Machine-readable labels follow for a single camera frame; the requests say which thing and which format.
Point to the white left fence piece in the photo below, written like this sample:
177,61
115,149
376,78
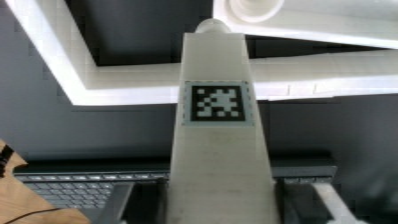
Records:
51,27

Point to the white front fence wall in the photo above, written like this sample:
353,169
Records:
317,76

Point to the wooden table corner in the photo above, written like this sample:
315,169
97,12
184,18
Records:
26,209

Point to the white desk top tray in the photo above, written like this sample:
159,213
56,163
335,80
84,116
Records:
342,21

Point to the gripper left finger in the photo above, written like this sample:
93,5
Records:
138,203

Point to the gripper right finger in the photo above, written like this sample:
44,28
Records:
310,203

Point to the dark laptop keyboard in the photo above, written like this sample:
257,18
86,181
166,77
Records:
76,182

